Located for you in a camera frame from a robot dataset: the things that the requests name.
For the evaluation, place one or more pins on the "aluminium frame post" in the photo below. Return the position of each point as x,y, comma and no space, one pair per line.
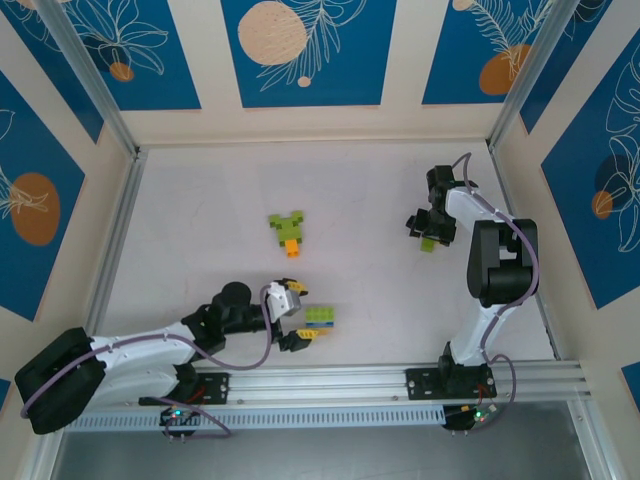
92,75
533,75

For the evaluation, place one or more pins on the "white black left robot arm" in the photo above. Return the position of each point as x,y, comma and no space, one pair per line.
145,345

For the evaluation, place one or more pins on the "orange two-by-two lego brick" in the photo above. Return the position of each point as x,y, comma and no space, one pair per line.
293,250

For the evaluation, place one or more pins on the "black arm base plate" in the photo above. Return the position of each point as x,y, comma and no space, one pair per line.
215,387
420,385

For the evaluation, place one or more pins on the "grey metal sheet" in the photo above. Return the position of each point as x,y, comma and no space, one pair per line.
320,457

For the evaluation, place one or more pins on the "long aluminium mounting rail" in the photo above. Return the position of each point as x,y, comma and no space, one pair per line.
320,385

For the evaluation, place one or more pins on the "aluminium side rail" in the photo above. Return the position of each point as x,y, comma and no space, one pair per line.
504,175
116,250

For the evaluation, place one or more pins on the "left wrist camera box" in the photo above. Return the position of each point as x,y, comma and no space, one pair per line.
282,300

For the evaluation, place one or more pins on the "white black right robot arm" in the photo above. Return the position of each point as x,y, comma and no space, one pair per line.
470,335

